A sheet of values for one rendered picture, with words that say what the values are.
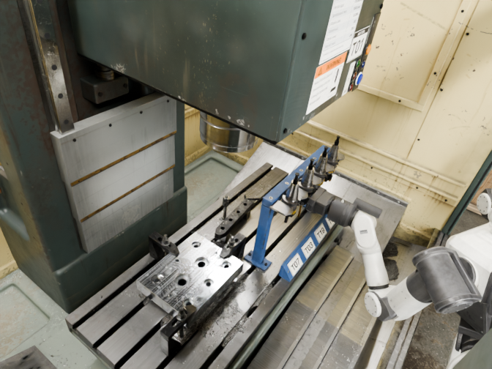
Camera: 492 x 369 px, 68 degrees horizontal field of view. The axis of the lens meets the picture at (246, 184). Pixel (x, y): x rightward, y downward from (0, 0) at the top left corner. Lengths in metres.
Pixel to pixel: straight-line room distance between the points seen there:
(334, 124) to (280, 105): 1.29
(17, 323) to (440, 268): 1.54
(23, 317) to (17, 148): 0.84
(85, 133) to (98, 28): 0.34
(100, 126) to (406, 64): 1.27
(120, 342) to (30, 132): 0.67
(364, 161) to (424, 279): 1.02
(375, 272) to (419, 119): 0.82
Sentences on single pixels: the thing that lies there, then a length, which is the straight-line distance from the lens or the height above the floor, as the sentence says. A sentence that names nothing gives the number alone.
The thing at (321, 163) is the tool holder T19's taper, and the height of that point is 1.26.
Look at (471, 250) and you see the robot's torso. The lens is 1.16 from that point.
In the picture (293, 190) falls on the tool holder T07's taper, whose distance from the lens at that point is 1.22.
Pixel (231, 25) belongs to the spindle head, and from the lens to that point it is 0.73.
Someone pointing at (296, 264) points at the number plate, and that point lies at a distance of 1.44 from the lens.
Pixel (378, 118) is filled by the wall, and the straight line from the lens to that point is 1.90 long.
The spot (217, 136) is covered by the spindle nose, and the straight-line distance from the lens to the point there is 0.90.
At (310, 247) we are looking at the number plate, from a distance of 1.52.
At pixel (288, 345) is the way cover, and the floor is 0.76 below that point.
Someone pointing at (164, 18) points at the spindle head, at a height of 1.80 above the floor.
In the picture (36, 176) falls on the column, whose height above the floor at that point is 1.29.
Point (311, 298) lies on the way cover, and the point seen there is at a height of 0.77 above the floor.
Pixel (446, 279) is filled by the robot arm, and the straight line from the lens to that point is 1.06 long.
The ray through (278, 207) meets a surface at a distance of 1.22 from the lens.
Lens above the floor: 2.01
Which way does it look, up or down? 38 degrees down
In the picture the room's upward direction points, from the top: 8 degrees clockwise
